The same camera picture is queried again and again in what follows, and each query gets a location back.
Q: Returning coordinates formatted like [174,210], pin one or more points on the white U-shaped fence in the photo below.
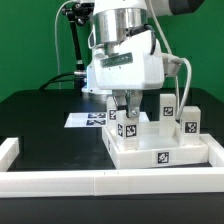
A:
[110,182]

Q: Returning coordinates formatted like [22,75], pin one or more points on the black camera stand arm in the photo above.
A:
[78,14]

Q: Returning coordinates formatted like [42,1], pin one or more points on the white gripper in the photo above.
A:
[137,65]

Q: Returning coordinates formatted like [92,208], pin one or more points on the white square table top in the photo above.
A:
[154,150]

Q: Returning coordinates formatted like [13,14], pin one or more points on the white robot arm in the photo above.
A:
[113,18]

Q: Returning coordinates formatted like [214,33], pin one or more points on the white sheet with tags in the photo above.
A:
[90,119]

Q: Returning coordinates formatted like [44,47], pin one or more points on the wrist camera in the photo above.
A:
[171,64]

